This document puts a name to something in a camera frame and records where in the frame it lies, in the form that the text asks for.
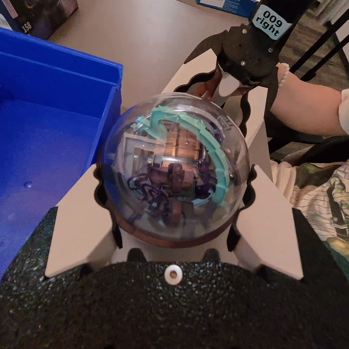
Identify blue labelled cardboard box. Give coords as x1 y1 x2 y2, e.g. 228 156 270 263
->
196 0 259 19

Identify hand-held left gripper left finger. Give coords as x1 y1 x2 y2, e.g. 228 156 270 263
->
45 164 123 278

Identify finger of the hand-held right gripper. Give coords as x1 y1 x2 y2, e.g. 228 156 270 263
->
239 85 274 181
160 50 219 94

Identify clear plastic maze ball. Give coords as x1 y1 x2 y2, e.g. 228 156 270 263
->
99 92 250 248

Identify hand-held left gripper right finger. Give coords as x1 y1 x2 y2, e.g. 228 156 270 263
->
227 164 304 281

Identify person's right forearm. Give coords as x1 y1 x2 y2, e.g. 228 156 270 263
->
269 63 343 137

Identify blue plastic bin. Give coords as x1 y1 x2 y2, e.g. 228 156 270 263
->
0 27 124 278

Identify white bead bracelet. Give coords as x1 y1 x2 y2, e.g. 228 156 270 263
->
277 63 290 90

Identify dark blue maze ball box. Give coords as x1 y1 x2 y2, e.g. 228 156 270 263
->
0 0 79 40

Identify person's right hand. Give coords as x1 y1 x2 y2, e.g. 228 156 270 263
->
194 71 222 101

